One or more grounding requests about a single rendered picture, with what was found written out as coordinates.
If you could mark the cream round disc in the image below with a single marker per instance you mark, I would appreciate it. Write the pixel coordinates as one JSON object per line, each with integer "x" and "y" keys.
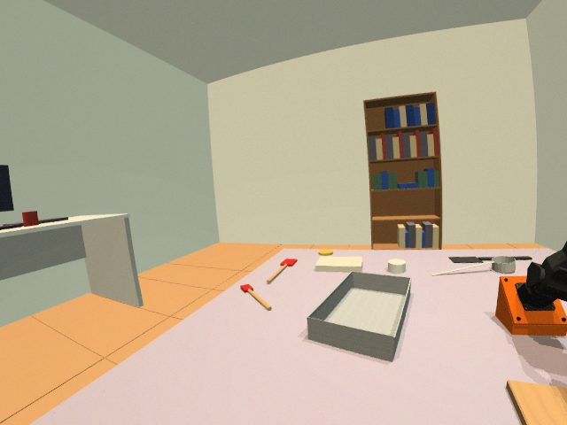
{"x": 396, "y": 266}

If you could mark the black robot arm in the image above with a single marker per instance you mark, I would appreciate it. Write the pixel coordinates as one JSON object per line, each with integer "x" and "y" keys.
{"x": 545, "y": 283}

